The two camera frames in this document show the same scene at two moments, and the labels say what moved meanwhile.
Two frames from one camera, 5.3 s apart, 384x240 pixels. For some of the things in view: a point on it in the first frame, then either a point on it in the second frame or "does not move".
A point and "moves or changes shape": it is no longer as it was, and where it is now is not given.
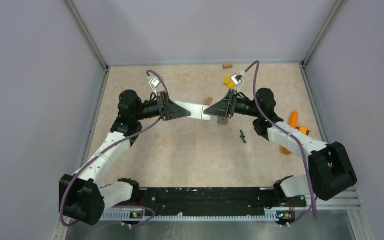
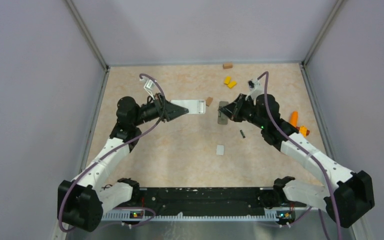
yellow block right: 231,85 does not move
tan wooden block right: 208,101 does not move
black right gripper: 224,108 to 233,110
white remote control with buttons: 196,111 moves or changes shape
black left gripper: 170,110 does not move
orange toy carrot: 294,120 does not move
